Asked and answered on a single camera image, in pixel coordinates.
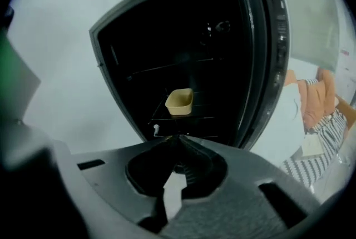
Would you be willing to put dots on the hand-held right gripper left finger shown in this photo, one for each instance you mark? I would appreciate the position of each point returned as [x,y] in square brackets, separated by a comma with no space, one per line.
[111,176]

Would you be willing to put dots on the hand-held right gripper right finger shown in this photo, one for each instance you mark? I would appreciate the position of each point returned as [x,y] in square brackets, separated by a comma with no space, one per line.
[236,199]

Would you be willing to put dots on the beige plastic container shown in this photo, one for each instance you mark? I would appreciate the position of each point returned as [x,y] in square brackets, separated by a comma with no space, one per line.
[179,103]

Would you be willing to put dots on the black mini fridge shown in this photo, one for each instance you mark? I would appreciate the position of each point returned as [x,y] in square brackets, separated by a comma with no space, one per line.
[172,24]

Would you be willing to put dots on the white cloth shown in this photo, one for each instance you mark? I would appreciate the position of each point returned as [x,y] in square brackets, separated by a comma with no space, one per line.
[283,126]

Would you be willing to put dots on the black white striped blanket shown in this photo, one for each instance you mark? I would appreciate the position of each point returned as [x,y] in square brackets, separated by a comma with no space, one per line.
[322,143]

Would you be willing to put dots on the orange cushion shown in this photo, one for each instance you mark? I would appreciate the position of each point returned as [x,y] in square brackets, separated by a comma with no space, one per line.
[313,101]
[328,90]

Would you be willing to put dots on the white window curtain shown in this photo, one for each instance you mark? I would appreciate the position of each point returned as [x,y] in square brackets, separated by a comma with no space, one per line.
[311,18]

